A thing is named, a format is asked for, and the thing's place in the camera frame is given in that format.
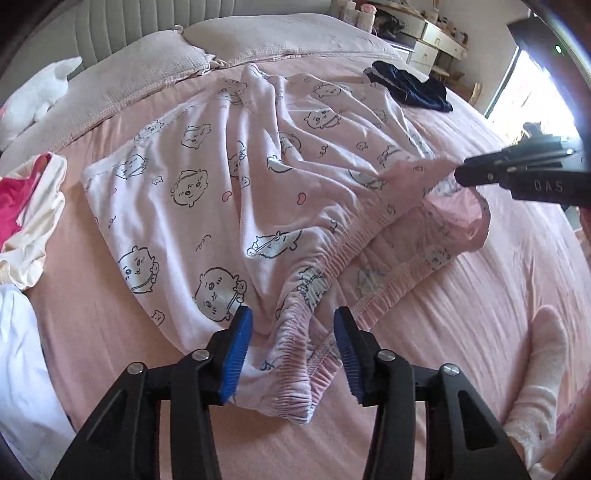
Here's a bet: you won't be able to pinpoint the white plush toy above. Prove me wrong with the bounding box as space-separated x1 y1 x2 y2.
0 55 84 149

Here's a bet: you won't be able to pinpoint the person's pink fuzzy sock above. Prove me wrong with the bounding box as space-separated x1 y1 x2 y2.
502 305 571 480

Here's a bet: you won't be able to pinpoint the white dresser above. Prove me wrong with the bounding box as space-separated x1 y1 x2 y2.
369 0 470 77

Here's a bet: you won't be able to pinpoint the small stool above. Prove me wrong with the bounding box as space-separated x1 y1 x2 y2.
431 65 465 88

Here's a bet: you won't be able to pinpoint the pink cartoon print pajama pants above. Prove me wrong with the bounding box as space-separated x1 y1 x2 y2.
82 64 491 424

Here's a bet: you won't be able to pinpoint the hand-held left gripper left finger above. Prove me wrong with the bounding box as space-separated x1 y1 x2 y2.
51 305 254 480

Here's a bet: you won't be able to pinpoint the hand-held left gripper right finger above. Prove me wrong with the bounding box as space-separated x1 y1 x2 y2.
333 305 532 480

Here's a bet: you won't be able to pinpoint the cream and magenta garment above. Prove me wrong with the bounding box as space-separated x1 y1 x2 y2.
0 152 68 291

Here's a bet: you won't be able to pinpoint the grey padded headboard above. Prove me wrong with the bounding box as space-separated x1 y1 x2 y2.
28 0 333 84

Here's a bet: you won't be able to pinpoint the navy blue shorts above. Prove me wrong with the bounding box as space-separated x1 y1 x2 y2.
362 60 454 112

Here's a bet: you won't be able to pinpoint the black bag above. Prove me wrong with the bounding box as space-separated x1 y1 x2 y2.
372 9 416 40

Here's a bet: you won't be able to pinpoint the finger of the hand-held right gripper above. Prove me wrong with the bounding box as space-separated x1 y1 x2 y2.
464 137 579 171
455 159 511 188

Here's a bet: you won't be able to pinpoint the white garment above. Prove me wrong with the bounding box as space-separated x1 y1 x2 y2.
0 284 78 468

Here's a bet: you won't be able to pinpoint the beige waffle pillow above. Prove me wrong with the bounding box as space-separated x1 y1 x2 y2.
0 44 216 160
182 14 403 69

